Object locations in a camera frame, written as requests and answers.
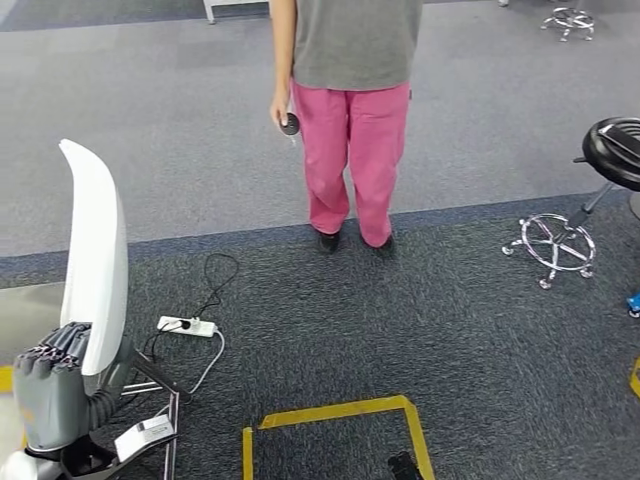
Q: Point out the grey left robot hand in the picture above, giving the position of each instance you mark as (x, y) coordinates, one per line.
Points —
(50, 404)

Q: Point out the white curved plastic part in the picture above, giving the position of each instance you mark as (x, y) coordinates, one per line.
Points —
(97, 265)

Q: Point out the person's forearm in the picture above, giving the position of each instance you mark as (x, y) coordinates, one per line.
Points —
(282, 46)

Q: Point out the steel workbench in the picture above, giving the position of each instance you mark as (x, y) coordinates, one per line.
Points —
(25, 318)

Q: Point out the white power strip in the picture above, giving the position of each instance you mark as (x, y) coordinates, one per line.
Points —
(195, 326)

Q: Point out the yellow floor tape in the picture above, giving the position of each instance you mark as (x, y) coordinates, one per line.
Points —
(345, 411)

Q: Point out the person's hand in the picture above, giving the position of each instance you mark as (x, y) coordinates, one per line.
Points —
(279, 109)

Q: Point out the small black round device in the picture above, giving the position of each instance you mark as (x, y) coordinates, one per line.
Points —
(290, 124)

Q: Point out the person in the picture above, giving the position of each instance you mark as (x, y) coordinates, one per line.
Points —
(350, 132)

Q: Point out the chrome stool base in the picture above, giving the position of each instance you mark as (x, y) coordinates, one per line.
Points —
(570, 20)

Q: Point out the black round stool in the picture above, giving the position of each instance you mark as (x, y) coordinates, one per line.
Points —
(615, 149)

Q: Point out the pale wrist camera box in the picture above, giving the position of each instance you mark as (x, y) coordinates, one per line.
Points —
(143, 437)

